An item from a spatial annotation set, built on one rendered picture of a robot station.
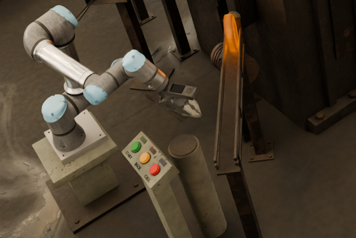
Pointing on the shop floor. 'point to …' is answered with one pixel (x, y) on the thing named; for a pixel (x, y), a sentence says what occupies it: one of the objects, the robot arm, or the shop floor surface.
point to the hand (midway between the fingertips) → (199, 114)
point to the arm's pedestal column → (97, 191)
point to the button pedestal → (159, 186)
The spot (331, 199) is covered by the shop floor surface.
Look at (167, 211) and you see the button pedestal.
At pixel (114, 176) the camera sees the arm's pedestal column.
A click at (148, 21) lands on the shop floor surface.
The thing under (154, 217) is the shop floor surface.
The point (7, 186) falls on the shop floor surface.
